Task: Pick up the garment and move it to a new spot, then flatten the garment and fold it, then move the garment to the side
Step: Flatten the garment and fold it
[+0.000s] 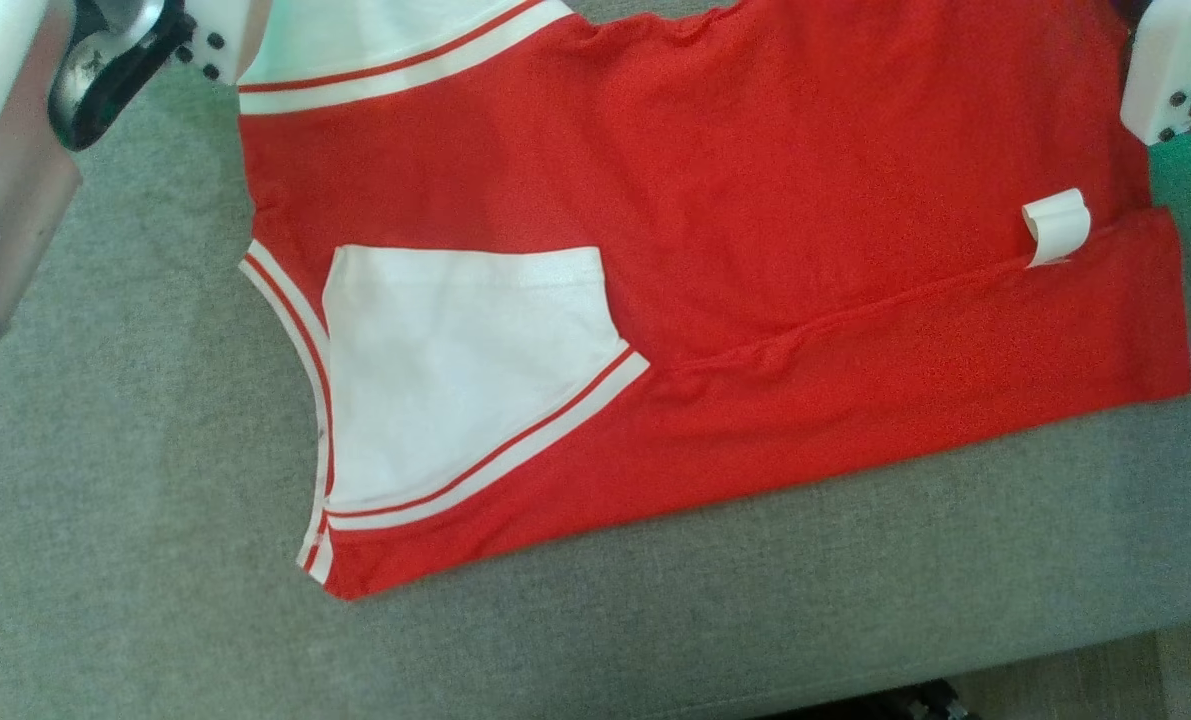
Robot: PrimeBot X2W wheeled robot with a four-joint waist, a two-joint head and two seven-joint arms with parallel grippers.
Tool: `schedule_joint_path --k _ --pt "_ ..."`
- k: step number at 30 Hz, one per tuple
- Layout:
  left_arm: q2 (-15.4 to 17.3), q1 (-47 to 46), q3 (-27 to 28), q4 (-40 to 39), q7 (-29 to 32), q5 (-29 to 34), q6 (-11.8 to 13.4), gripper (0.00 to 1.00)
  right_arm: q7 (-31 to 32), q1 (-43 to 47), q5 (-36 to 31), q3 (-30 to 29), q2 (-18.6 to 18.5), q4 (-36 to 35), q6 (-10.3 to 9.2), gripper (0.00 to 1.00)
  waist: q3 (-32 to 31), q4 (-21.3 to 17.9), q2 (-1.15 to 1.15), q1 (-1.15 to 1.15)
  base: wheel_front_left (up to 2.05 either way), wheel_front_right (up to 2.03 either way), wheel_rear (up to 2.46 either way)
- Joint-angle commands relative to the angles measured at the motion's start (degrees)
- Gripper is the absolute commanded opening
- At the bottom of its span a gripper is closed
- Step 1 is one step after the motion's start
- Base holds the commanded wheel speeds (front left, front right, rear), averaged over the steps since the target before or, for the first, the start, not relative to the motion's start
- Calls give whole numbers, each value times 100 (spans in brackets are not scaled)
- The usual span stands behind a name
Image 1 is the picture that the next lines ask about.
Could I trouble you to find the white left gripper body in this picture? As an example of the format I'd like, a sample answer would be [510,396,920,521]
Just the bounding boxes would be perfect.
[175,0,273,85]

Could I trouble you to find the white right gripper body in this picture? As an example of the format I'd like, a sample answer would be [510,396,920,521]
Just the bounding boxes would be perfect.
[1120,0,1191,147]

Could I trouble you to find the red and white sports shirt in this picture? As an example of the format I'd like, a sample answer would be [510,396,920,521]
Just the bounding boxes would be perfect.
[238,0,1191,601]

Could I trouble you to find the large grey sofa chaise cushion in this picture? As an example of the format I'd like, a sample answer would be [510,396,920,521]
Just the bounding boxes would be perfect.
[0,0,1191,720]

